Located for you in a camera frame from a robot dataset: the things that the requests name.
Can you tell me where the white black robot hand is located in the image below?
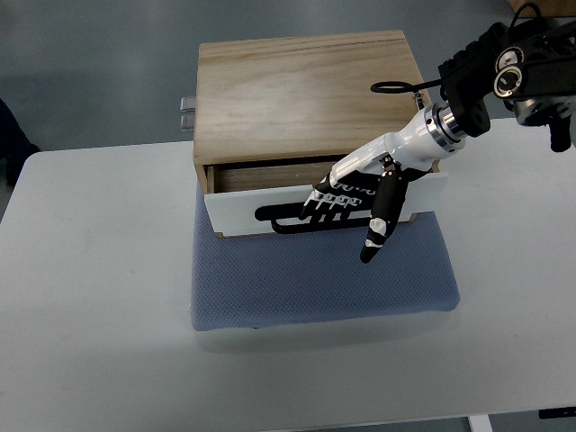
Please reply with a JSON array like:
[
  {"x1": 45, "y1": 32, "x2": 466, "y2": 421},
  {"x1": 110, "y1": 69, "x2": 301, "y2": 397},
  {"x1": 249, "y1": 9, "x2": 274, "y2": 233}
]
[{"x1": 299, "y1": 103, "x2": 465, "y2": 264}]

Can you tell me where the black drawer handle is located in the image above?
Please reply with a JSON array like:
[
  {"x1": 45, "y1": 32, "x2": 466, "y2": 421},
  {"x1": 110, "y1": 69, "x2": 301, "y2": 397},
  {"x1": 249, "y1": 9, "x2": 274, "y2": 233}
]
[{"x1": 254, "y1": 202, "x2": 370, "y2": 234}]

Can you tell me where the white drawer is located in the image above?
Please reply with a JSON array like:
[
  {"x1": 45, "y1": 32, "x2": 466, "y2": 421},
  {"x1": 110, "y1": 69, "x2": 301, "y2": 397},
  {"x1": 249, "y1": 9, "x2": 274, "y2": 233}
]
[{"x1": 204, "y1": 173, "x2": 448, "y2": 237}]

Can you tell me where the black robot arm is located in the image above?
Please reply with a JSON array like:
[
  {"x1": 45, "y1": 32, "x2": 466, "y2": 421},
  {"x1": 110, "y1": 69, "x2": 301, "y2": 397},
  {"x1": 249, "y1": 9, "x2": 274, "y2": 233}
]
[{"x1": 438, "y1": 15, "x2": 575, "y2": 152}]

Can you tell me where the wooden drawer cabinet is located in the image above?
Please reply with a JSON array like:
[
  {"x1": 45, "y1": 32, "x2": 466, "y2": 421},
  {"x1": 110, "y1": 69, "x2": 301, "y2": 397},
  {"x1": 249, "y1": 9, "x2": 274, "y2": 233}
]
[{"x1": 193, "y1": 30, "x2": 442, "y2": 239}]

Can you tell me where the blue grey cushion mat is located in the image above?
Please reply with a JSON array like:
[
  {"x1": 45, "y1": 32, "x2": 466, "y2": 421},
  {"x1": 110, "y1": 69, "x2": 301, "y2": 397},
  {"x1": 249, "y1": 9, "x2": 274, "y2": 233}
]
[{"x1": 192, "y1": 195, "x2": 460, "y2": 331}]

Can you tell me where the silver metal clamp lower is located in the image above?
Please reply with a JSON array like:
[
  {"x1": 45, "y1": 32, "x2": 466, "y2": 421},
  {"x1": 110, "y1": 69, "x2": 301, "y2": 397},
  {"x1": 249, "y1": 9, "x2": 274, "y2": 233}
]
[{"x1": 180, "y1": 113, "x2": 195, "y2": 131}]

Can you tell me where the silver metal clamp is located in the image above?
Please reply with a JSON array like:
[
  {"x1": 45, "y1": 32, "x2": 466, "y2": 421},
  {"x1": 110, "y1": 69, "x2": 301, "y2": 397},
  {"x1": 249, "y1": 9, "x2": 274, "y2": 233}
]
[
  {"x1": 180, "y1": 96, "x2": 195, "y2": 113},
  {"x1": 180, "y1": 113, "x2": 195, "y2": 131}
]

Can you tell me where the silver metal clamp upper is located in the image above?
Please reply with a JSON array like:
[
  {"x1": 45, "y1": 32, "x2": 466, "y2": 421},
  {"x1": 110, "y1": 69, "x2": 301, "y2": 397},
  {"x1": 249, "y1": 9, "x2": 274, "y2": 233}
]
[{"x1": 180, "y1": 96, "x2": 195, "y2": 113}]

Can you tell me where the brown cardboard box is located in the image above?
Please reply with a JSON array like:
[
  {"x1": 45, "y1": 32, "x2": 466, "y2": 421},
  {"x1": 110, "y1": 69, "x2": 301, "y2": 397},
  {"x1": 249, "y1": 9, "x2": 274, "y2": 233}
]
[{"x1": 508, "y1": 0, "x2": 575, "y2": 18}]

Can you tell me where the white table leg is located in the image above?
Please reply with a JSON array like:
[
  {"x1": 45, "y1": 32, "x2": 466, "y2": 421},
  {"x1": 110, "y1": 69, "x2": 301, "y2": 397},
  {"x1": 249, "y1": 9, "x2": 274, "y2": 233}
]
[{"x1": 467, "y1": 414, "x2": 493, "y2": 432}]

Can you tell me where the black table control box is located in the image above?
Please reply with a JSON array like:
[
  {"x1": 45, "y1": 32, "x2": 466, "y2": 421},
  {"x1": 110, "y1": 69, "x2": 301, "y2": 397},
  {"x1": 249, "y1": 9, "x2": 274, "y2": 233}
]
[{"x1": 538, "y1": 406, "x2": 576, "y2": 419}]

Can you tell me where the dark object at left edge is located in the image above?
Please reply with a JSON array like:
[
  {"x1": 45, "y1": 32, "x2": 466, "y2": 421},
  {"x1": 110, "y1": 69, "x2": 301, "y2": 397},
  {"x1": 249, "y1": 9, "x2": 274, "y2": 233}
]
[{"x1": 0, "y1": 99, "x2": 41, "y2": 187}]

